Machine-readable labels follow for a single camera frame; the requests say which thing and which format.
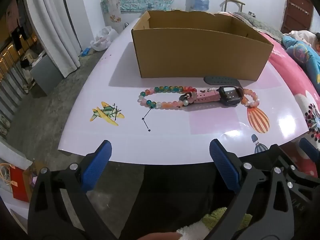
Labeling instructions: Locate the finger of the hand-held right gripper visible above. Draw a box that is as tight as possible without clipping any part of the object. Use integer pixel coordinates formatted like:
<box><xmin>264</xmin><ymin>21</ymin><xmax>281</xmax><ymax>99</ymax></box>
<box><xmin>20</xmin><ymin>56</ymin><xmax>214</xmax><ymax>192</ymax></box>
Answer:
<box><xmin>267</xmin><ymin>144</ymin><xmax>320</xmax><ymax>193</ymax></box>
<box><xmin>299</xmin><ymin>137</ymin><xmax>320</xmax><ymax>159</ymax></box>

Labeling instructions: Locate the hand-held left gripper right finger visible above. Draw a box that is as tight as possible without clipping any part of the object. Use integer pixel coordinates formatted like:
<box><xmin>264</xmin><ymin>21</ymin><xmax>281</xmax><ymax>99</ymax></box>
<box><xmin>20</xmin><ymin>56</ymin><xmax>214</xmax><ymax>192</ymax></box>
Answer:
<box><xmin>209</xmin><ymin>139</ymin><xmax>294</xmax><ymax>240</ymax></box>

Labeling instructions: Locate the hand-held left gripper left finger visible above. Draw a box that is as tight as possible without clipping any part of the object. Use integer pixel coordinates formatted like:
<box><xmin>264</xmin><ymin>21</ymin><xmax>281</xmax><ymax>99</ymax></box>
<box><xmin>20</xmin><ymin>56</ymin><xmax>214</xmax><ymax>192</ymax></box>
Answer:
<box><xmin>27</xmin><ymin>140</ymin><xmax>118</xmax><ymax>240</ymax></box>

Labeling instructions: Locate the pink strap black watch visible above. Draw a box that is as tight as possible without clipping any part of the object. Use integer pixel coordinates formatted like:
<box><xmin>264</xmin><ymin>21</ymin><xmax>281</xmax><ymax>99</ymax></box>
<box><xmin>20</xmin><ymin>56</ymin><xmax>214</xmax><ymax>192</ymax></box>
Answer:
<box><xmin>179</xmin><ymin>85</ymin><xmax>245</xmax><ymax>108</ymax></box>

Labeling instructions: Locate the orange bead bracelet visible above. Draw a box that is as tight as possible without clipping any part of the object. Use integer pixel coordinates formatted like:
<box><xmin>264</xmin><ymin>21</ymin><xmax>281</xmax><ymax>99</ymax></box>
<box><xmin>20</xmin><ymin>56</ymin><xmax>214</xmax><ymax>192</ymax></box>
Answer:
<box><xmin>241</xmin><ymin>87</ymin><xmax>260</xmax><ymax>108</ymax></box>

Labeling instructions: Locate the dark grey watch strap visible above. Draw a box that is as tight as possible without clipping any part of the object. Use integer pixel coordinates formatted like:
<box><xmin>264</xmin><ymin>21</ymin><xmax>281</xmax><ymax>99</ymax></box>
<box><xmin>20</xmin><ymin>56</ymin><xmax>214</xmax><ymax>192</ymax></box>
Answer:
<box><xmin>203</xmin><ymin>76</ymin><xmax>242</xmax><ymax>87</ymax></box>

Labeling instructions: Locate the multicolour bead bracelet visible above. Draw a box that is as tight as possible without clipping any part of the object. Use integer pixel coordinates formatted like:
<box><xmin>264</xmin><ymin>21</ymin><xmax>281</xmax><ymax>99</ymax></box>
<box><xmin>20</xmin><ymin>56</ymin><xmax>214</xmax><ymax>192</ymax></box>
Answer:
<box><xmin>137</xmin><ymin>85</ymin><xmax>198</xmax><ymax>110</ymax></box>

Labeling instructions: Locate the brown cardboard box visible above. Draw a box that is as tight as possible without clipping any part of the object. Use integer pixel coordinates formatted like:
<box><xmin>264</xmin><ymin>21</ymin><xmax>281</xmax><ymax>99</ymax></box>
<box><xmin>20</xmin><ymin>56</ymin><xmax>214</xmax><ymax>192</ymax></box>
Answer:
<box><xmin>131</xmin><ymin>10</ymin><xmax>274</xmax><ymax>82</ymax></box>

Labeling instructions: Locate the person's left hand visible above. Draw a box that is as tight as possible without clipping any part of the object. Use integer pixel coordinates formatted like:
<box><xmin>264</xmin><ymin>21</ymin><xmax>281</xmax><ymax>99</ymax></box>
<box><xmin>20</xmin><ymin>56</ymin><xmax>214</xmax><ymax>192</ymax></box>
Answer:
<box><xmin>136</xmin><ymin>232</ymin><xmax>182</xmax><ymax>240</ymax></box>

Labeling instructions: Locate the white green fluffy towel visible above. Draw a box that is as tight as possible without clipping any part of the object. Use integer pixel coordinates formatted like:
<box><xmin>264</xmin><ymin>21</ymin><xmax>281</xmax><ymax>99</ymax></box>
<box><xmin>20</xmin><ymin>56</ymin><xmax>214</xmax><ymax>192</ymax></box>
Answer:
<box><xmin>175</xmin><ymin>206</ymin><xmax>253</xmax><ymax>240</ymax></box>

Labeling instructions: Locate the red paper bag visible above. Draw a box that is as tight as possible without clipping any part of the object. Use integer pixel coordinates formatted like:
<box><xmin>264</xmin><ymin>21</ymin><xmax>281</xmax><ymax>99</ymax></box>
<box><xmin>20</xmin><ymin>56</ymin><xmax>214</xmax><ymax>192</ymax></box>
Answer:
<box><xmin>10</xmin><ymin>166</ymin><xmax>34</xmax><ymax>203</ymax></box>

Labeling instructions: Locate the pink floral bedsheet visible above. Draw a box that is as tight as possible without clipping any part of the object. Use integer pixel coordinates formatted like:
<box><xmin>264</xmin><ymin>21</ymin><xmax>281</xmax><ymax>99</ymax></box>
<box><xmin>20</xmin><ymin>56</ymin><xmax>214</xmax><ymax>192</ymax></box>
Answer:
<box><xmin>257</xmin><ymin>30</ymin><xmax>320</xmax><ymax>185</ymax></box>

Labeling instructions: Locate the blue printed quilt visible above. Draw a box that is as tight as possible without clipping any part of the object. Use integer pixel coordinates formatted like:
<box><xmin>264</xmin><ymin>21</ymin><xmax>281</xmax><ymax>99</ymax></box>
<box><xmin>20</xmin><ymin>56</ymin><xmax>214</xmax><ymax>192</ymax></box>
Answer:
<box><xmin>281</xmin><ymin>35</ymin><xmax>320</xmax><ymax>93</ymax></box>

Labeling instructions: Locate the grey metal cabinet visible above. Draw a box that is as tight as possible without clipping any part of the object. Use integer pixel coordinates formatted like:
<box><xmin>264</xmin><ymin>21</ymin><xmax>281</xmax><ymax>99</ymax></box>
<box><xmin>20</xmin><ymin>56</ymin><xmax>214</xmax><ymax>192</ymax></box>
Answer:
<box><xmin>30</xmin><ymin>52</ymin><xmax>63</xmax><ymax>95</ymax></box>

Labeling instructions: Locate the white plastic bag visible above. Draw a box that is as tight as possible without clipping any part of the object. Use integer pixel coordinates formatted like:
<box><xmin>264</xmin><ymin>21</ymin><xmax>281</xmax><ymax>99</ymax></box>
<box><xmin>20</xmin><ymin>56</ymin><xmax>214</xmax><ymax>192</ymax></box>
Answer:
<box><xmin>90</xmin><ymin>26</ymin><xmax>119</xmax><ymax>52</ymax></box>

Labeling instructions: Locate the grey fluffy blanket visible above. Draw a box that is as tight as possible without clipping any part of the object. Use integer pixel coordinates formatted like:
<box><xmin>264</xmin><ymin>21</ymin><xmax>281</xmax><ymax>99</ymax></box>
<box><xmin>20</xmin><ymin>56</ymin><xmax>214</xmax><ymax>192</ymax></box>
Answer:
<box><xmin>217</xmin><ymin>11</ymin><xmax>284</xmax><ymax>43</ymax></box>

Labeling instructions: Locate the dark shelf rack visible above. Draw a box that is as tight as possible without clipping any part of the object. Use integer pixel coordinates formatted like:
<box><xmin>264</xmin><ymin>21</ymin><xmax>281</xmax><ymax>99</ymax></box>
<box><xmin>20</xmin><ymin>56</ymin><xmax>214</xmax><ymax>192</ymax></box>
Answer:
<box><xmin>0</xmin><ymin>0</ymin><xmax>47</xmax><ymax>95</ymax></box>

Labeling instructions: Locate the brown wooden door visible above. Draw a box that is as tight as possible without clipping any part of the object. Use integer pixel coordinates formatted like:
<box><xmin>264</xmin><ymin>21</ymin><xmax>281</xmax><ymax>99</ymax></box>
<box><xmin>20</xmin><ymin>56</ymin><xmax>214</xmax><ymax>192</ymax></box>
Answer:
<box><xmin>280</xmin><ymin>0</ymin><xmax>314</xmax><ymax>34</ymax></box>

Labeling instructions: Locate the white curtain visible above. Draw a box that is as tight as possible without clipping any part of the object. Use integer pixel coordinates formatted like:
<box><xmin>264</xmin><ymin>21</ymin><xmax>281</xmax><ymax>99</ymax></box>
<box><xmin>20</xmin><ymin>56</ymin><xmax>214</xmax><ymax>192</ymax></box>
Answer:
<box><xmin>24</xmin><ymin>0</ymin><xmax>82</xmax><ymax>78</ymax></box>

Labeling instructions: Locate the white printed hanging bag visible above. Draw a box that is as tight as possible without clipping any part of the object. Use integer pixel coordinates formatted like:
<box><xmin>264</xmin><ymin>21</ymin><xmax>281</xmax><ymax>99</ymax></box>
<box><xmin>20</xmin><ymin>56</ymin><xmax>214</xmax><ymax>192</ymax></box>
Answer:
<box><xmin>101</xmin><ymin>0</ymin><xmax>122</xmax><ymax>23</ymax></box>

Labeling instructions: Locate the wooden chair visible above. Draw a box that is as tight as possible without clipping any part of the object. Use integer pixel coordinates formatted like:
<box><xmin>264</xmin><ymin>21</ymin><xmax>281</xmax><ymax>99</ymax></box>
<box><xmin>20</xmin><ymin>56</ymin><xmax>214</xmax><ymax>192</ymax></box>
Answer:
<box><xmin>220</xmin><ymin>0</ymin><xmax>246</xmax><ymax>13</ymax></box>

